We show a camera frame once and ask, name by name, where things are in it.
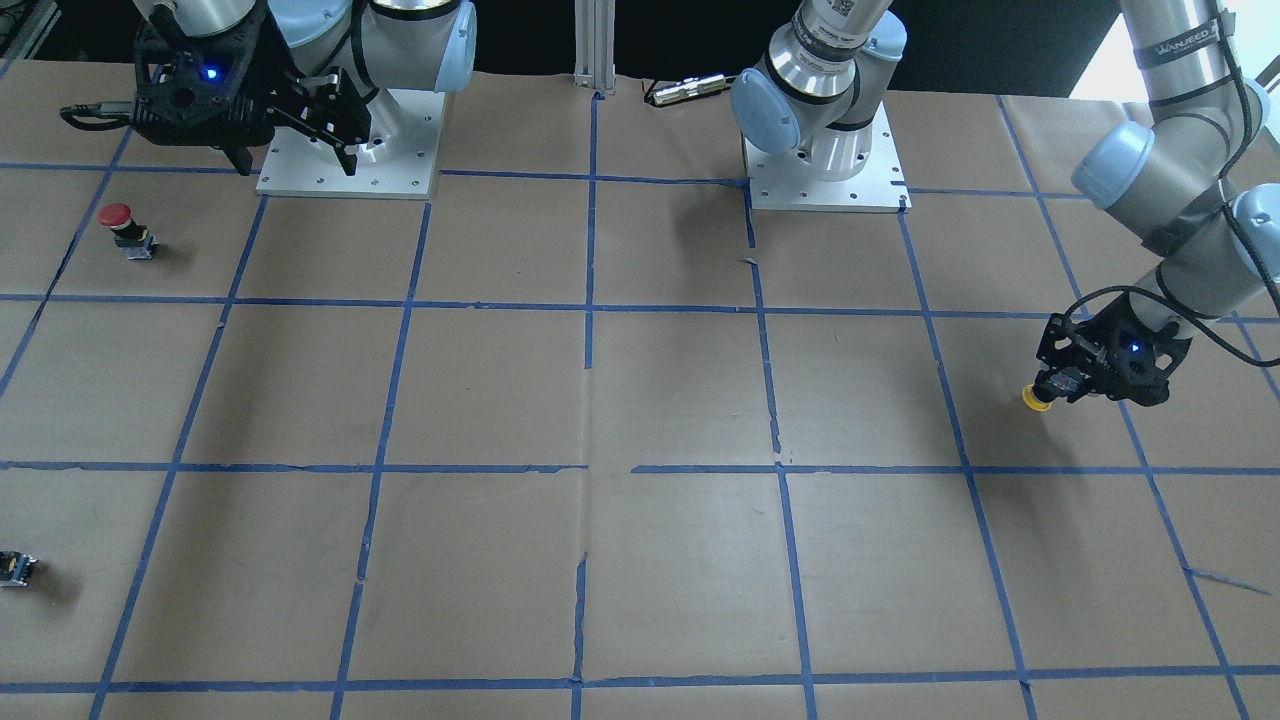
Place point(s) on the black switch contact block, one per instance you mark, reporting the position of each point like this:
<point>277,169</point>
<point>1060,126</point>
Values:
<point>16,569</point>

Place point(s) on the yellow push button switch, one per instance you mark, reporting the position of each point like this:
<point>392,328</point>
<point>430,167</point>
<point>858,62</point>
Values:
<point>1051,385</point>

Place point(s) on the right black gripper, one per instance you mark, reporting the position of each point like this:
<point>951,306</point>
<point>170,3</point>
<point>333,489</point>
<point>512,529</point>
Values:
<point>262,78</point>

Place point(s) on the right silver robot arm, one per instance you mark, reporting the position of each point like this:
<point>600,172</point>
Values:
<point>384,46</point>

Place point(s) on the red push button switch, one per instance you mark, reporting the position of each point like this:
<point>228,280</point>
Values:
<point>133,239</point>

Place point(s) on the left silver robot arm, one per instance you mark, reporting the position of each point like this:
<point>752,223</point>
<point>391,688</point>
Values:
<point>812,96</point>

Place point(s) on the aluminium frame post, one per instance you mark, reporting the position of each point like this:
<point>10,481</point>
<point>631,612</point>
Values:
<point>594,28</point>

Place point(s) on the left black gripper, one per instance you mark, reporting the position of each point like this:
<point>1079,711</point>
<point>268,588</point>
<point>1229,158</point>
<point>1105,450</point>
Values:
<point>1093,349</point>

